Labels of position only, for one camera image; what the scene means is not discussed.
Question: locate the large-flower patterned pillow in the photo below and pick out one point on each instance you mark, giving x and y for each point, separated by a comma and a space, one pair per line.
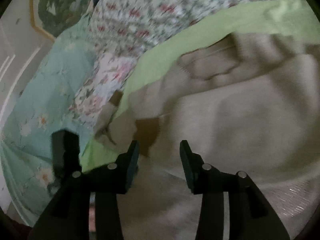
110, 73

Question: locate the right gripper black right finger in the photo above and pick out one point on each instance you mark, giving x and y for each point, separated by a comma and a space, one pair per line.
232, 206

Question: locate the light green bed sheet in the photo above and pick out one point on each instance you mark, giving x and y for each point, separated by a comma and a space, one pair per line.
200, 37

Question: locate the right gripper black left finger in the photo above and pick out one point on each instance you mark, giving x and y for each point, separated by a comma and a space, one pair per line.
67, 214

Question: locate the gold framed landscape painting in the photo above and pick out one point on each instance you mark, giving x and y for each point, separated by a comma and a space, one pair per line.
51, 17

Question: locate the small-flower patterned quilt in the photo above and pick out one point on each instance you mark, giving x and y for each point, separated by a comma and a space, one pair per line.
131, 27

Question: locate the teal floral blanket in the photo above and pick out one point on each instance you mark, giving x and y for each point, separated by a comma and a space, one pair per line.
45, 107

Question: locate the beige knitted sweater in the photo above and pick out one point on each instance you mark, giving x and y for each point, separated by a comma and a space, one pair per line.
160, 206

